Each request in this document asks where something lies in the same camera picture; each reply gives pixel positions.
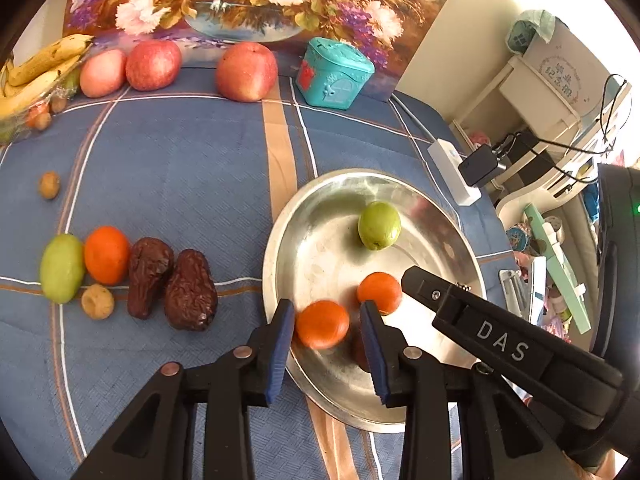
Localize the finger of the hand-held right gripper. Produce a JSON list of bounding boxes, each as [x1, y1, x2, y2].
[[401, 265, 624, 431]]

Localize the white power strip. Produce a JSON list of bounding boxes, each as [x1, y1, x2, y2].
[[427, 139, 482, 206]]

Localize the blue plaid tablecloth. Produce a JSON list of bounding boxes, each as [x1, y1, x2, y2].
[[0, 57, 526, 480]]

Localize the black cable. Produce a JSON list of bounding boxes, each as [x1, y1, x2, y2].
[[492, 74, 632, 196]]

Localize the bunch of yellow bananas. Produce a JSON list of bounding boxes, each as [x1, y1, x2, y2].
[[0, 34, 94, 121]]

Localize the round metal plate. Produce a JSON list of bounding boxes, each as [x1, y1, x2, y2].
[[262, 168, 487, 434]]

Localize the black power adapter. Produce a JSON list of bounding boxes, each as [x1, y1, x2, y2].
[[458, 144, 507, 188]]

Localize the small brown longan upper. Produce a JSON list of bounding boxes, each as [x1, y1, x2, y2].
[[39, 171, 61, 200]]

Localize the small tan longan lower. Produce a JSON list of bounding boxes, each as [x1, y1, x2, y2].
[[81, 284, 115, 321]]

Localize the green patterned cloth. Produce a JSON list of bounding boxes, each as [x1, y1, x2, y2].
[[506, 9, 557, 55]]

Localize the red apple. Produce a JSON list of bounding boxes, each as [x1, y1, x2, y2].
[[79, 49, 128, 99], [125, 39, 183, 92], [216, 42, 279, 103]]

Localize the white power cable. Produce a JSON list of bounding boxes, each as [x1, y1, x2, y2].
[[389, 92, 437, 144]]

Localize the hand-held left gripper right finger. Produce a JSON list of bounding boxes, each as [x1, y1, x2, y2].
[[359, 300, 576, 480]]

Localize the green jujube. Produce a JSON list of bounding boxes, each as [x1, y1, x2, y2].
[[357, 201, 402, 251], [39, 233, 86, 305]]

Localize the clear fruit bowl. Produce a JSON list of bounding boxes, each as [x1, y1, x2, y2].
[[0, 42, 93, 146]]

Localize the mint green board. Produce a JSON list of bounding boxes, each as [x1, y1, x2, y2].
[[522, 203, 592, 335]]

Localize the dried red date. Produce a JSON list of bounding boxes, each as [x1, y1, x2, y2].
[[126, 237, 175, 320], [164, 249, 219, 332]]

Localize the white printed box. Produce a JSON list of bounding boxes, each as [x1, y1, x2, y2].
[[520, 22, 603, 107]]

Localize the teal house-shaped tin box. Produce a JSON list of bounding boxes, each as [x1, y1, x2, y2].
[[295, 37, 376, 110]]

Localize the flower painting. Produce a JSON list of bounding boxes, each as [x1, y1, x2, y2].
[[62, 0, 473, 106]]

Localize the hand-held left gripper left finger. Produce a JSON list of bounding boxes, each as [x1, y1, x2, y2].
[[70, 299, 296, 480]]

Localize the white shelf unit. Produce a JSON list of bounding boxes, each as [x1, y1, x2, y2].
[[450, 54, 632, 206]]

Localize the small orange tangerine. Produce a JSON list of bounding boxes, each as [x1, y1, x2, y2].
[[294, 300, 351, 351], [83, 226, 131, 286], [356, 272, 403, 316]]

